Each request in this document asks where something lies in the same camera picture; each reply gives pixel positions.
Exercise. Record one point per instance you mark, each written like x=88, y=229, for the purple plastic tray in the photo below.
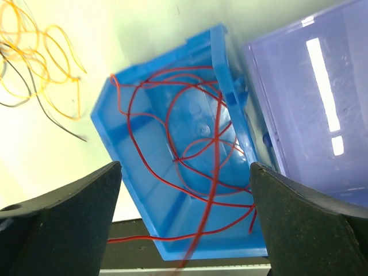
x=310, y=79

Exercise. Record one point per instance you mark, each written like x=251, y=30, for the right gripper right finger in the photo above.
x=307, y=232

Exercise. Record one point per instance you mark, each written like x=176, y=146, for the blue plastic bin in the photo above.
x=177, y=126

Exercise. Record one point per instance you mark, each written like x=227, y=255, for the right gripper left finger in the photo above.
x=64, y=231

